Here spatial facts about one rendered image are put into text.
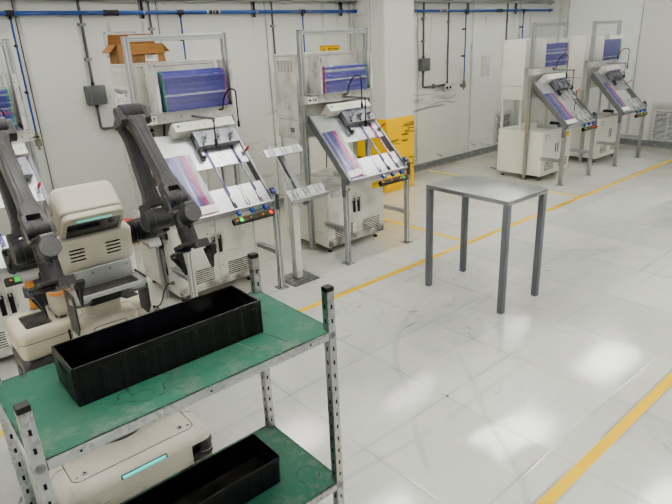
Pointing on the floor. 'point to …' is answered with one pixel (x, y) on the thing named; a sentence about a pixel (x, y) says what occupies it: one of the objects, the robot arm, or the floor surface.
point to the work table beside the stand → (469, 184)
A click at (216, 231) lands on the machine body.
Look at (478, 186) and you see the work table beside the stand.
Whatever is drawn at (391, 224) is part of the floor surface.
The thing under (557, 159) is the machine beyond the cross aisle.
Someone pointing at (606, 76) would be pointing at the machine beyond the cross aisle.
